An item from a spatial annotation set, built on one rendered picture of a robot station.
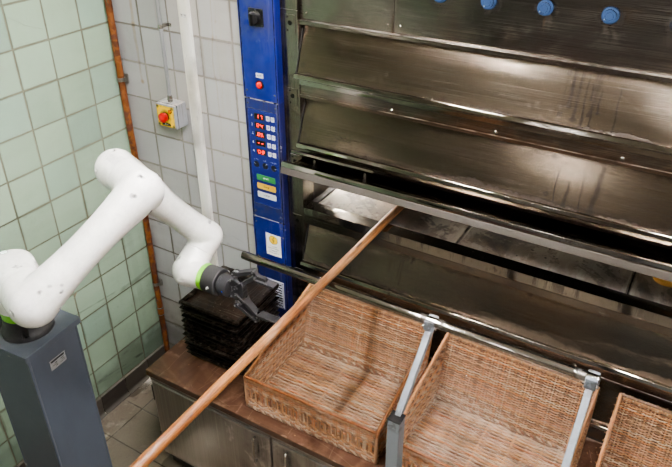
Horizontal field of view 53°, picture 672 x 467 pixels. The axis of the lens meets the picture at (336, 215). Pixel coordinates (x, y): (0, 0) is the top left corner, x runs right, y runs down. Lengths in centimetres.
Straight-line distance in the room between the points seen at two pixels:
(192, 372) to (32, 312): 106
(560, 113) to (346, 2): 76
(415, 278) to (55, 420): 129
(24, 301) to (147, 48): 131
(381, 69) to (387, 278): 80
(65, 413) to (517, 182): 157
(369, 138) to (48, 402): 131
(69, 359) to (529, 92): 158
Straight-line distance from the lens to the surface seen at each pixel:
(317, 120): 245
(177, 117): 279
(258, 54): 246
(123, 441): 345
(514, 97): 209
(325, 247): 268
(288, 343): 278
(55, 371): 222
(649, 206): 213
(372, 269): 260
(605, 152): 209
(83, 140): 296
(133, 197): 189
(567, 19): 202
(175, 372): 285
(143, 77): 294
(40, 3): 276
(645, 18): 198
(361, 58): 228
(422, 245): 244
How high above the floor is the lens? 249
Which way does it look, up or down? 31 degrees down
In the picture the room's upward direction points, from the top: straight up
